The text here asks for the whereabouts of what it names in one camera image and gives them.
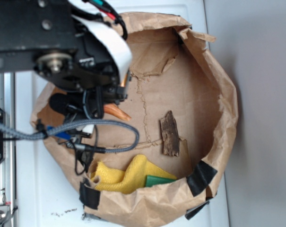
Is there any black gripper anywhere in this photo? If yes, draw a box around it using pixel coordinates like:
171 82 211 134
0 0 132 118

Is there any orange spiral shell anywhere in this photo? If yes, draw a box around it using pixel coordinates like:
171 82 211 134
104 104 131 121

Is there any yellow woven cloth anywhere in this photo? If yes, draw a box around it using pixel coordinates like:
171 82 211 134
90 154 177 194

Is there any brown bark piece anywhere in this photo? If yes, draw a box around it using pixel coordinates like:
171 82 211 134
160 110 180 157

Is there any crumpled brown paper bag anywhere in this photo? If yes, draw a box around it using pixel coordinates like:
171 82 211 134
44 12 238 227

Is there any green plastic block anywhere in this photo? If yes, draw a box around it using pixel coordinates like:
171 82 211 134
145 175 175 187

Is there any aluminium extrusion rail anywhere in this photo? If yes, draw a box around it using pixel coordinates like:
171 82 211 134
0 72 17 227

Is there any red black wire bundle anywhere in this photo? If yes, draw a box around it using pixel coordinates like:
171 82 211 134
81 0 129 41

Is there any white ribbon cable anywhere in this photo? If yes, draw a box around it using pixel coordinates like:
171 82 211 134
71 14 132 82

